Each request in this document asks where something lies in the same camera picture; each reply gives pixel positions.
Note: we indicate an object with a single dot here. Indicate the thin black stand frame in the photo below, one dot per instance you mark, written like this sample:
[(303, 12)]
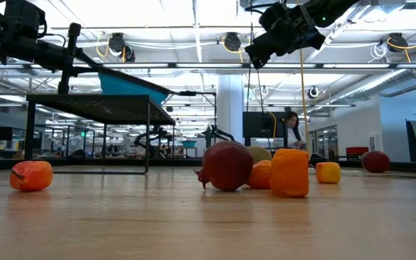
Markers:
[(188, 93)]

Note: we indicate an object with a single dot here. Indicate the teardrop orange fruit with stem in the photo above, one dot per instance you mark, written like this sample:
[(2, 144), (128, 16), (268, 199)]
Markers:
[(260, 176)]

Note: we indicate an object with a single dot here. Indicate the standing person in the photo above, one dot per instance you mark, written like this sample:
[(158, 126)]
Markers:
[(294, 135)]

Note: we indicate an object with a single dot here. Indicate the round orange fruit with stem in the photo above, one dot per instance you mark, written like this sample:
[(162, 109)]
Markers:
[(33, 176)]

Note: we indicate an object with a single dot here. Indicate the yellow-orange cube fruit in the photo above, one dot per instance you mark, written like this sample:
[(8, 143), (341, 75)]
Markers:
[(328, 172)]

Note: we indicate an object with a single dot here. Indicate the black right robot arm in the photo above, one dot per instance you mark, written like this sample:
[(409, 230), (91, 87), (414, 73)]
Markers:
[(338, 11)]

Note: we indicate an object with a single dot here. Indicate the black mesh metal rack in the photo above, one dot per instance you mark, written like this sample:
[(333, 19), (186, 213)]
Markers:
[(99, 108)]

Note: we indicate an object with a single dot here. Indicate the dark red pomegranate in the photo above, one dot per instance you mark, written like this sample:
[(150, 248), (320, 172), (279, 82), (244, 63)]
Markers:
[(226, 166)]

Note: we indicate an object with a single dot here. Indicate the black monitor on stand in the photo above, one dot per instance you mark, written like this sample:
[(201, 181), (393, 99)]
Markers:
[(262, 124)]

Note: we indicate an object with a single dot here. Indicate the blue collapsible bowl grey rim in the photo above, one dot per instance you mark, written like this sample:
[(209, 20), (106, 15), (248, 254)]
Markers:
[(128, 88)]

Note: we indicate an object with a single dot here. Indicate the tall orange block fruit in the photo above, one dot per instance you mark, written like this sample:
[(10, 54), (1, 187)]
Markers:
[(289, 173)]

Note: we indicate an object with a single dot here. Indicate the red box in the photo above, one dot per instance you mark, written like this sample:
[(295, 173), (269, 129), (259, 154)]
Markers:
[(356, 151)]

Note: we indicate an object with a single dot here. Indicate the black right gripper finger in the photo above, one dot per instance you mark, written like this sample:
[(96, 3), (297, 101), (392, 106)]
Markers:
[(266, 57), (260, 48)]

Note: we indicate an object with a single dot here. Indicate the brown-green kiwi fruit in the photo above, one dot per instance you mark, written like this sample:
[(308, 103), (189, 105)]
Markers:
[(260, 153)]

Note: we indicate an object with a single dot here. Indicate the dark red round fruit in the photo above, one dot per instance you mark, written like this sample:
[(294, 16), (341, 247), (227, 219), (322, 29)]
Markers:
[(376, 161)]

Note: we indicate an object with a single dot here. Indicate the black background robot arm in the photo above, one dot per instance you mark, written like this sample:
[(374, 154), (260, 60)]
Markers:
[(213, 131), (150, 134)]

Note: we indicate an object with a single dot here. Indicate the white building column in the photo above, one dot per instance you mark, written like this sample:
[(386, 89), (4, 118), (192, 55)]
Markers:
[(229, 115)]

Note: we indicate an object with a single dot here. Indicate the small background blue bowl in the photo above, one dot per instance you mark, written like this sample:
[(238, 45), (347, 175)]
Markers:
[(188, 143)]

